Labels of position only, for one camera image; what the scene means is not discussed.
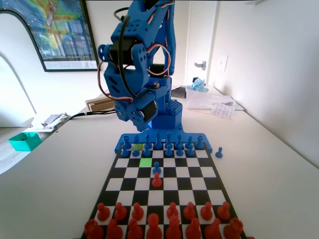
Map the crumpled grey foil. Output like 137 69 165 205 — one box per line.
41 112 72 129

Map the white papers stack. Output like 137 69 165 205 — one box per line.
185 86 237 111

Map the black white chessboard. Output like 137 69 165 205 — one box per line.
81 142 247 239

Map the red rook chess piece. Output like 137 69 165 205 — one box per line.
223 218 244 239
84 219 105 239

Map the printed paper sheet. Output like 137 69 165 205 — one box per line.
211 102 236 120

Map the dark grey pad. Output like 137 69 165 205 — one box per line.
170 86 187 99

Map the framed map poster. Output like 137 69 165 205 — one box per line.
0 0 102 73

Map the blue base plate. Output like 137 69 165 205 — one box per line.
114 123 214 154

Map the long cardboard box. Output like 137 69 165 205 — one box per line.
85 97 117 112

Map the red knight chess piece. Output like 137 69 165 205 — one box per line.
106 218 124 239
204 218 222 239

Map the red bishop chess piece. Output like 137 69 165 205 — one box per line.
185 218 202 239
127 218 145 239

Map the red queen chess piece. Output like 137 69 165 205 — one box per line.
165 214 182 239

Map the tricolour servo wire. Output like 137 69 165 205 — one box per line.
147 43 173 77
97 61 134 104
147 0 175 25

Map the black camera cable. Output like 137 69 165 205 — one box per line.
113 6 141 99

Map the white door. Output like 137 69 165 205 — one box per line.
185 0 219 85

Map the white light switch plate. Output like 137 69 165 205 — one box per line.
219 54 229 72

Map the blue white plush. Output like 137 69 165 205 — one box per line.
186 77 209 92

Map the teal open box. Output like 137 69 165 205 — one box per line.
8 131 42 152

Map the blue queen chess piece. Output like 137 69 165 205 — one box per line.
164 131 174 148

